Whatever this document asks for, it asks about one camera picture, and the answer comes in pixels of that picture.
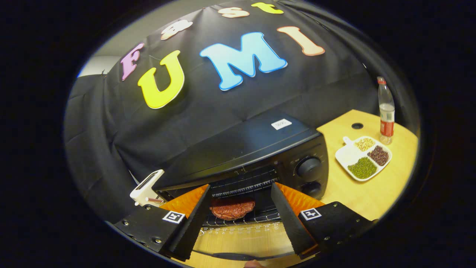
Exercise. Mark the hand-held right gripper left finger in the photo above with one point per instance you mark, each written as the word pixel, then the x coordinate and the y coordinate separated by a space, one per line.
pixel 193 227

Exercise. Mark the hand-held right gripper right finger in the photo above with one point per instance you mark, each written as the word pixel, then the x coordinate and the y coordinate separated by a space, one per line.
pixel 288 223

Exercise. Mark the brown meat patty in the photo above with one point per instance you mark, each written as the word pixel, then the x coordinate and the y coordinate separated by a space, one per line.
pixel 232 209

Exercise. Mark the black electric oven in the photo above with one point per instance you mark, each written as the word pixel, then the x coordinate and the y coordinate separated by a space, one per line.
pixel 241 145

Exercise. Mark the white toaster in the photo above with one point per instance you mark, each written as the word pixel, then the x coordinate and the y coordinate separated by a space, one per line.
pixel 143 190

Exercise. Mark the white divided plate of beans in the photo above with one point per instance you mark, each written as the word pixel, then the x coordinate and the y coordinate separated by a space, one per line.
pixel 347 154

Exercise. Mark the black backdrop cloth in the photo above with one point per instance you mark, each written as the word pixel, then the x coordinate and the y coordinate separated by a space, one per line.
pixel 223 100

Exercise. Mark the clear red label plastic bottle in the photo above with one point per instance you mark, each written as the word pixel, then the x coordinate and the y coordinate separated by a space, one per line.
pixel 386 111

